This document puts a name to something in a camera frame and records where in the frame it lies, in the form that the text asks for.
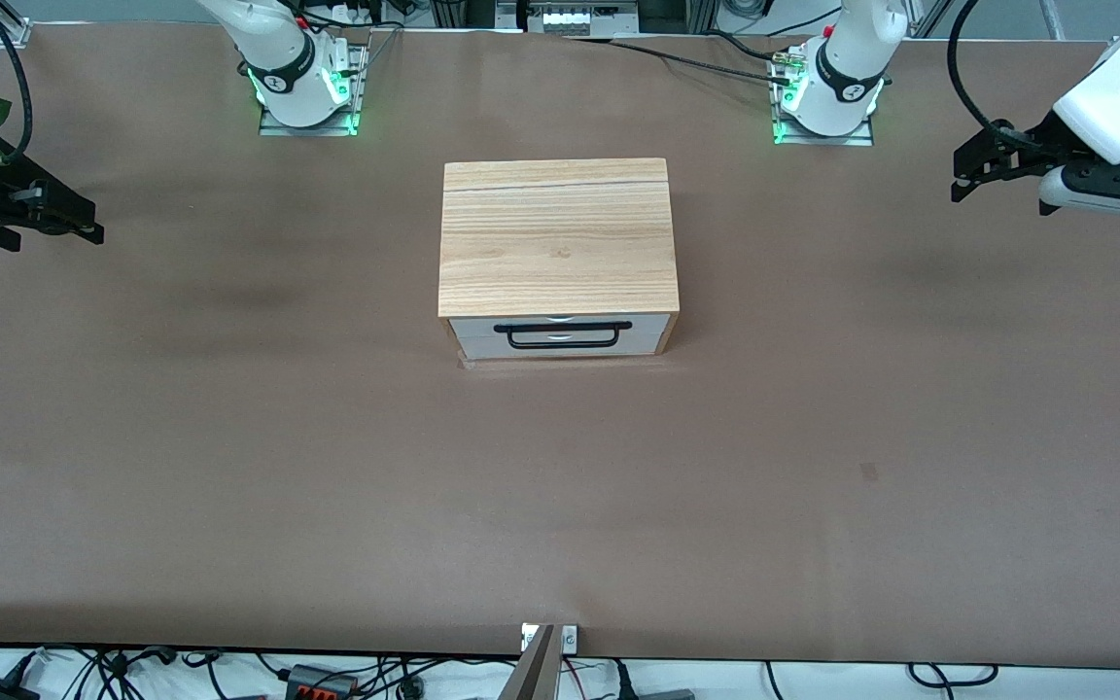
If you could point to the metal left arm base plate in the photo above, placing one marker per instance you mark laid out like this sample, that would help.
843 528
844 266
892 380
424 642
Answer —
861 138

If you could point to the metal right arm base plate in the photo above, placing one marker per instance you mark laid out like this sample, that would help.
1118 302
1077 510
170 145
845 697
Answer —
358 87

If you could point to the light wooden drawer cabinet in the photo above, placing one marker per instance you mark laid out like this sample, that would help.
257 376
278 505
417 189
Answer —
555 233

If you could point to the black orange connector block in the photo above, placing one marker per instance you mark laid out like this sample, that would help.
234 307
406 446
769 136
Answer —
317 685

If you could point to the aluminium frame strut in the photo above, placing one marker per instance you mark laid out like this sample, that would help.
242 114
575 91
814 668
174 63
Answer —
1054 19
931 19

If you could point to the flat black box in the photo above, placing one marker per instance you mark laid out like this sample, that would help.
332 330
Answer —
662 694

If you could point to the grey power strip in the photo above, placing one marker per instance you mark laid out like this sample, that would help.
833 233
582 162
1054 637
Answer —
570 19

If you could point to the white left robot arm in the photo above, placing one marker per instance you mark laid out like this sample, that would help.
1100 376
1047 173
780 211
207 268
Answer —
1114 107

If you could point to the brown camera post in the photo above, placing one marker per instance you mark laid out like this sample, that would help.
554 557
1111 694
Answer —
533 676

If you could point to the small metal clamp bracket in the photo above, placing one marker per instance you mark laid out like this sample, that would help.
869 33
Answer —
570 639

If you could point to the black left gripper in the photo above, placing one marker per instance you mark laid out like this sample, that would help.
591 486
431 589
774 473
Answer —
1033 145

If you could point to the metal corner bracket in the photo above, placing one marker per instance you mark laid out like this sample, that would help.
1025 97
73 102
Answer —
21 34

